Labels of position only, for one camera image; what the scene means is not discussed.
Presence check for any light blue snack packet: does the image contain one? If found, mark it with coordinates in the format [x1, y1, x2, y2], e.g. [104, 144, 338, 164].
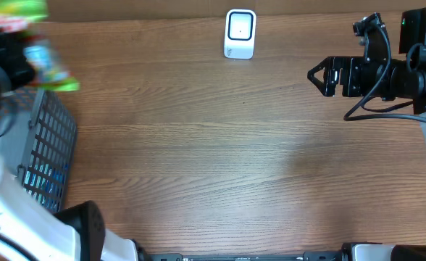
[23, 40, 70, 84]

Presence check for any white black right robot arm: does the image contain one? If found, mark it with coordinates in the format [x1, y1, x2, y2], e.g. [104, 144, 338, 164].
[307, 7, 426, 260]

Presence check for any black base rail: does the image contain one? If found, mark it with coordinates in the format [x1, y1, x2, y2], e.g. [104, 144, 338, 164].
[136, 241, 426, 261]

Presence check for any grey plastic mesh basket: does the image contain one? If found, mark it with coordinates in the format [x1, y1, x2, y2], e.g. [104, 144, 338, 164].
[0, 88, 78, 213]

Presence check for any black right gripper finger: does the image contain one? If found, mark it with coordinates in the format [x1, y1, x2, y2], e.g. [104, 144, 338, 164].
[307, 57, 330, 77]
[307, 74, 335, 96]

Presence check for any green Haribo candy bag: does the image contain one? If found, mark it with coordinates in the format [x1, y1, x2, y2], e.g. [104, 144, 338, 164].
[0, 0, 80, 91]

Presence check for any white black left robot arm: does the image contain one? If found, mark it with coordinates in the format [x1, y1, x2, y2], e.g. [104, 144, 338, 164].
[0, 29, 143, 260]

